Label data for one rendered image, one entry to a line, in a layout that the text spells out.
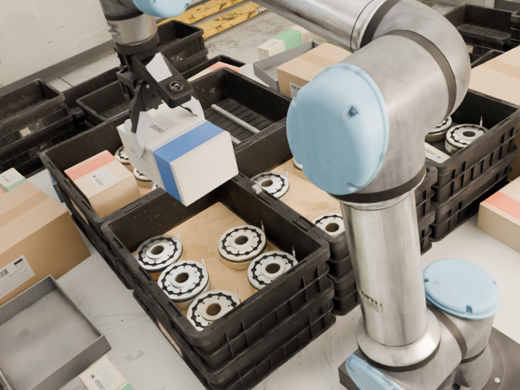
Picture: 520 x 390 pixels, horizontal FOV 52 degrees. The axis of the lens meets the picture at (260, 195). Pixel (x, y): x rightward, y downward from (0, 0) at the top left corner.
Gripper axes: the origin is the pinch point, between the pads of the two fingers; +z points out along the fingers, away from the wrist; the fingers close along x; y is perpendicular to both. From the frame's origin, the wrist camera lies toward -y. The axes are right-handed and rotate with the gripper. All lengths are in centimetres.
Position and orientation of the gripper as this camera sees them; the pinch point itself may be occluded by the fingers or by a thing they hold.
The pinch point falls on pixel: (174, 141)
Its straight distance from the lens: 101.2
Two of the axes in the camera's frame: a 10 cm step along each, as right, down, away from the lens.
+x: -7.5, 5.0, -4.3
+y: -6.4, -3.9, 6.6
